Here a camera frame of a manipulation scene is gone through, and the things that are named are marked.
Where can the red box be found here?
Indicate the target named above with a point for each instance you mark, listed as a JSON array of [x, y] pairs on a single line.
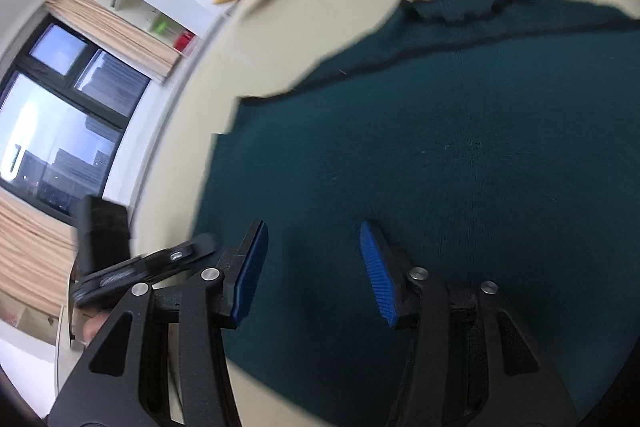
[[184, 42]]

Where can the dark green sweater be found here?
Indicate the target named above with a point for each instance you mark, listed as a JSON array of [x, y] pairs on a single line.
[[400, 147]]

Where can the person's left hand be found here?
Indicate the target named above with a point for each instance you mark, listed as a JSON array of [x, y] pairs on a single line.
[[95, 329]]

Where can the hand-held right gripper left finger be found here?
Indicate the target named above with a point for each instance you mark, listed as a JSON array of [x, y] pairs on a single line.
[[249, 277]]

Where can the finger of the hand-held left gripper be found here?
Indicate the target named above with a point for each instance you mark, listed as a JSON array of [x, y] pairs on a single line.
[[105, 232], [150, 264]]

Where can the black framed window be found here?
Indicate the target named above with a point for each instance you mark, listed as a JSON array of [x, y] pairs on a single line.
[[50, 132]]

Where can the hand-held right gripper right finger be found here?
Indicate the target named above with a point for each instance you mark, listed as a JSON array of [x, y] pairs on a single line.
[[377, 272]]

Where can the white window ledge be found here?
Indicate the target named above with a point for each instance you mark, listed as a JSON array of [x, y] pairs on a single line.
[[157, 117]]

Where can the bed with beige sheet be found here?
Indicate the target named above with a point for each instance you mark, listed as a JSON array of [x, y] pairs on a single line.
[[190, 82]]

